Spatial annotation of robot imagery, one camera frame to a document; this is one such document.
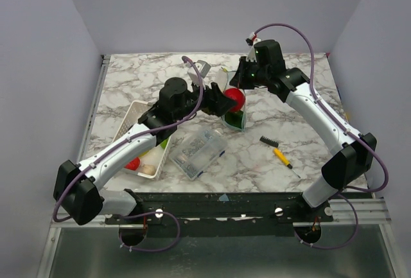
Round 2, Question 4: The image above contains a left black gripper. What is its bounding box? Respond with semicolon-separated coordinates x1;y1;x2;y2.
174;76;236;121

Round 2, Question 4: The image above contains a red yellow apple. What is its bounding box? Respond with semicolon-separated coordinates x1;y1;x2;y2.
224;88;245;112

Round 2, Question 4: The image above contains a green leafy vegetable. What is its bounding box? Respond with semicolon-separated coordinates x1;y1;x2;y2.
224;110;243;129

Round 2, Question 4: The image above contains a clear zip top bag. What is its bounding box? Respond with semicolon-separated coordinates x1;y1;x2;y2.
214;67;247;132

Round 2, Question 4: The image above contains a red strawberry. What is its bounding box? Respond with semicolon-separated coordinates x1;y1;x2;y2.
125;157;141;171

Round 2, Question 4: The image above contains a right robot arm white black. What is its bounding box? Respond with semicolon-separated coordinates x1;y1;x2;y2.
229;40;376;222

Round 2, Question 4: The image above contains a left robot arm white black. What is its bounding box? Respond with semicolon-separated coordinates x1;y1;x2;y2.
53;77;237;225

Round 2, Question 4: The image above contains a black bit holder strip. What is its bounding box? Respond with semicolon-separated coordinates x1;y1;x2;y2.
259;136;279;148

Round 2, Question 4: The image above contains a clear plastic screw box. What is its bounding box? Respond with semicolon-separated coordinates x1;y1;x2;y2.
169;127;228;180

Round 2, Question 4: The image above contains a white perforated plastic basket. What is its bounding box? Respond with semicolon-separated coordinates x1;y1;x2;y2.
114;100;173;181

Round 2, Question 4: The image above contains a white garlic bulb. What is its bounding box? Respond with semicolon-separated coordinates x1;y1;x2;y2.
139;164;157;175

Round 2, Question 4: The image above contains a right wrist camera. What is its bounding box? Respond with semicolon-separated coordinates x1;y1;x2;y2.
246;32;261;62

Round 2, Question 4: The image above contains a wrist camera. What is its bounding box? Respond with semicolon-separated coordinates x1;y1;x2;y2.
246;32;261;62
188;60;211;83

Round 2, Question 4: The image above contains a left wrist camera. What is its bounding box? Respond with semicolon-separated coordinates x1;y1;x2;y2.
188;60;211;83

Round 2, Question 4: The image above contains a yellow handled screwdriver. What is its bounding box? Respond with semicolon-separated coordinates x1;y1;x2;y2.
273;148;301;179

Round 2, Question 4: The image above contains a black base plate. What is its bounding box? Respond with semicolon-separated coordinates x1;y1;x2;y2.
66;191;378;237

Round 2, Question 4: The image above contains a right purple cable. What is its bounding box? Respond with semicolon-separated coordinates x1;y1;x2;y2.
245;22;390;249

